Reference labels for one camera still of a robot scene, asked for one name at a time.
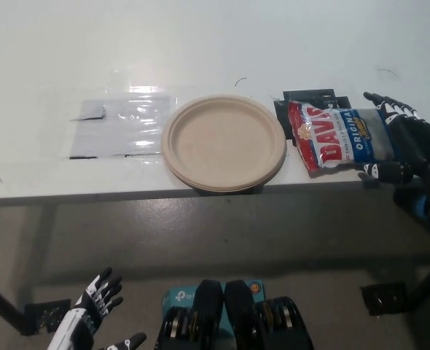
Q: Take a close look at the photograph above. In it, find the red blue sunflower seed bag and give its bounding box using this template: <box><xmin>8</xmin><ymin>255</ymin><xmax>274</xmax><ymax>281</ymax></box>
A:
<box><xmin>286</xmin><ymin>101</ymin><xmax>400</xmax><ymax>179</ymax></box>

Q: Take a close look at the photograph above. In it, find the beige paper plate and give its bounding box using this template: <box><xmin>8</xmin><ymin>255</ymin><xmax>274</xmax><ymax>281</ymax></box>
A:
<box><xmin>161</xmin><ymin>94</ymin><xmax>288</xmax><ymax>192</ymax></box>

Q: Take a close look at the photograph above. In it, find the black and blue object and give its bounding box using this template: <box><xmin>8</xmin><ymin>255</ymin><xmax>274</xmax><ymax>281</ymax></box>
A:
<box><xmin>392</xmin><ymin>185</ymin><xmax>430</xmax><ymax>224</ymax></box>

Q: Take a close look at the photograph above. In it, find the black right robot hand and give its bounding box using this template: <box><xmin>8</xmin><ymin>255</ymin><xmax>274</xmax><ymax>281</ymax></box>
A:
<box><xmin>359</xmin><ymin>91</ymin><xmax>430</xmax><ymax>194</ymax></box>

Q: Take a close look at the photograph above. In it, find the clear plastic sheet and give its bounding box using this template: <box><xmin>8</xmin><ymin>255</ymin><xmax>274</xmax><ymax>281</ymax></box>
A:
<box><xmin>69</xmin><ymin>95</ymin><xmax>179</xmax><ymax>160</ymax></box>

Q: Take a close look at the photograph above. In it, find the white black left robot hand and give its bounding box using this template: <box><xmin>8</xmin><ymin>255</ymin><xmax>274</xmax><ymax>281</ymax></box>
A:
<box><xmin>48</xmin><ymin>267</ymin><xmax>147</xmax><ymax>350</ymax></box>

